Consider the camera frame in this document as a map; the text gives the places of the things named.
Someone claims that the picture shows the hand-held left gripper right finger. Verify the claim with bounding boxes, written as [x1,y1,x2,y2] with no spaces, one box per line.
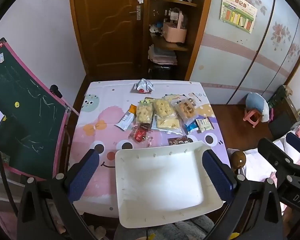
[202,149,284,240]

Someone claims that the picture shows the black easel knob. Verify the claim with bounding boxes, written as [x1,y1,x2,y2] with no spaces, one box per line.
[49,84,63,99]

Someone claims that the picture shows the dark brown snack packet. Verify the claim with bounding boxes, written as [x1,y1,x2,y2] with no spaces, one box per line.
[167,135,189,146]

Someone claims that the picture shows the crumpled white red packet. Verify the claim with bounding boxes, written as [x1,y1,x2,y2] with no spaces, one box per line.
[133,79,155,95]

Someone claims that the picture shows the black cable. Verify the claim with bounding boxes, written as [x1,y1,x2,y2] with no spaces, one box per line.
[0,127,18,217]

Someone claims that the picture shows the brown wooden door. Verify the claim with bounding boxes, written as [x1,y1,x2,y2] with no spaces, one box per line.
[69,0,150,77]

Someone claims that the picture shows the wooden bedpost knob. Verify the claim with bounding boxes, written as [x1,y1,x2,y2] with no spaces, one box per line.
[230,150,247,174]

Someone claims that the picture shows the small white green packet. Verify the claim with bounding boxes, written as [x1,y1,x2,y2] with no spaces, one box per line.
[195,117,215,133]

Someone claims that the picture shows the floral sliding wardrobe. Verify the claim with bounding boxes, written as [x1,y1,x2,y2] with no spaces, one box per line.
[190,0,300,105]

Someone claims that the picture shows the wooden corner shelf cabinet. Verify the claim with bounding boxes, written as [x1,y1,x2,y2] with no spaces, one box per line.
[145,0,214,81]

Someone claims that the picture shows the cartoon printed tablecloth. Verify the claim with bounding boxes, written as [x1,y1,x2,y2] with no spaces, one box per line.
[69,80,232,218]

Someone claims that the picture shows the wall poster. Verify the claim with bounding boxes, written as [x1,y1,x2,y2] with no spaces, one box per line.
[220,0,258,34]

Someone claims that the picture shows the white plastic tray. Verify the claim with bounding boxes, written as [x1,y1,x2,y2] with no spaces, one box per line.
[114,141,230,228]

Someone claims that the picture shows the blue white cushion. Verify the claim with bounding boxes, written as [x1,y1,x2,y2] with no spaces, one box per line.
[246,92,270,123]

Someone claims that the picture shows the pink plastic stool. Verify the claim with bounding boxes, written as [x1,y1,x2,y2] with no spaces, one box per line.
[244,109,262,128]

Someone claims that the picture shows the pink basket with handle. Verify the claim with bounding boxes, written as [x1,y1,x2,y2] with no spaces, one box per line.
[162,9,188,43]

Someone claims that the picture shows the small blue packet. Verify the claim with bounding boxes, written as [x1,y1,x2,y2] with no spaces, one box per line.
[184,120,200,135]

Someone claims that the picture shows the black bin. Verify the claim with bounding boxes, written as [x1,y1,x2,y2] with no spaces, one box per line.
[149,64,175,80]

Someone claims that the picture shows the orange white stick packet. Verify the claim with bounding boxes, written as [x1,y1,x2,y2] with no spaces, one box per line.
[114,104,137,131]

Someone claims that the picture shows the clear bag of brown cookies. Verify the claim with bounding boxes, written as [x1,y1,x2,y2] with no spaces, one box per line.
[174,98,203,125]

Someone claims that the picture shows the clear bag of yellow crackers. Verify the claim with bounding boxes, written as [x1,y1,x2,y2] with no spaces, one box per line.
[151,114,183,133]

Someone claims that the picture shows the clear bag of puffs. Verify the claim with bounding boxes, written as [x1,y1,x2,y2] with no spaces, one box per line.
[152,98,177,118]
[136,102,154,125]

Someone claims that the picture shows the small toy figures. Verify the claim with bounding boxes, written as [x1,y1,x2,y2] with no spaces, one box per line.
[149,21,165,37]

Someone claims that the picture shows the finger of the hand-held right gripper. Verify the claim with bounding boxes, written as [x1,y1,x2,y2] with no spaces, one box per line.
[258,137,300,178]
[286,132,300,167]

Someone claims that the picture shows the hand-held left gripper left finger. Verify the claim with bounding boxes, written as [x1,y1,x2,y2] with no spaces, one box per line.
[16,149,100,240]

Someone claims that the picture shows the red snack packet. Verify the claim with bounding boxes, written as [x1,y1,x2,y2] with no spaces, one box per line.
[129,127,153,147]

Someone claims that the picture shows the green chalkboard with pink frame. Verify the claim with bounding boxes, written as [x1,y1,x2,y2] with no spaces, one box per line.
[0,37,79,180]

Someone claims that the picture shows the bed with white sheet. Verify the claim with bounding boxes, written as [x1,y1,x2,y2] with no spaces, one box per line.
[240,140,290,180]

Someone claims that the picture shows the silver door handle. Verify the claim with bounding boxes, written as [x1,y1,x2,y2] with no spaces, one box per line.
[129,5,142,20]

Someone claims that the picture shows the stack of folded cloths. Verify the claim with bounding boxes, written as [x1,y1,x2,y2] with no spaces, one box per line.
[147,44,178,65]

